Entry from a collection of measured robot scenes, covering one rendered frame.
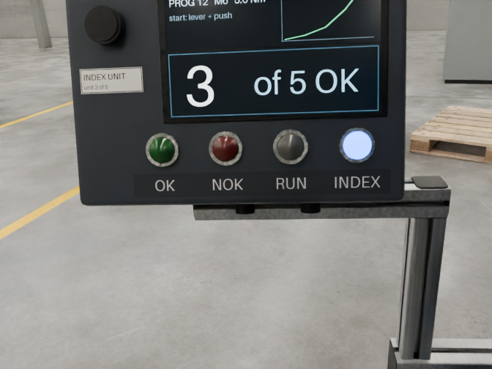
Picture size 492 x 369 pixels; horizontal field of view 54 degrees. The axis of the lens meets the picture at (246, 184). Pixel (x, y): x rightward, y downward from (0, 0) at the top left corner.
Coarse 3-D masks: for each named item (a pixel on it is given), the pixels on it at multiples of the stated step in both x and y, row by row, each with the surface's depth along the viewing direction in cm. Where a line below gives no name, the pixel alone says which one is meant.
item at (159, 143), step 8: (152, 136) 38; (160, 136) 38; (168, 136) 38; (152, 144) 37; (160, 144) 37; (168, 144) 37; (176, 144) 38; (152, 152) 37; (160, 152) 37; (168, 152) 37; (176, 152) 38; (152, 160) 38; (160, 160) 37; (168, 160) 38
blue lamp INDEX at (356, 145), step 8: (352, 128) 36; (360, 128) 36; (344, 136) 36; (352, 136) 36; (360, 136) 36; (368, 136) 36; (344, 144) 36; (352, 144) 36; (360, 144) 36; (368, 144) 36; (344, 152) 36; (352, 152) 36; (360, 152) 36; (368, 152) 36; (352, 160) 37; (360, 160) 36
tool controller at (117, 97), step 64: (128, 0) 37; (192, 0) 36; (256, 0) 36; (320, 0) 35; (384, 0) 35; (128, 64) 37; (256, 64) 36; (320, 64) 36; (384, 64) 36; (128, 128) 38; (192, 128) 38; (256, 128) 37; (320, 128) 37; (384, 128) 36; (128, 192) 39; (192, 192) 38; (256, 192) 38; (320, 192) 37; (384, 192) 37
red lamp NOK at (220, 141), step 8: (216, 136) 37; (224, 136) 37; (232, 136) 37; (216, 144) 37; (224, 144) 37; (232, 144) 37; (240, 144) 37; (216, 152) 37; (224, 152) 37; (232, 152) 37; (240, 152) 37; (216, 160) 37; (224, 160) 37; (232, 160) 37
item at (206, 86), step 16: (176, 64) 37; (192, 64) 37; (208, 64) 37; (224, 64) 37; (176, 80) 37; (192, 80) 37; (208, 80) 37; (224, 80) 37; (176, 96) 37; (192, 96) 37; (208, 96) 37; (224, 96) 37; (176, 112) 37; (192, 112) 37; (208, 112) 37; (224, 112) 37
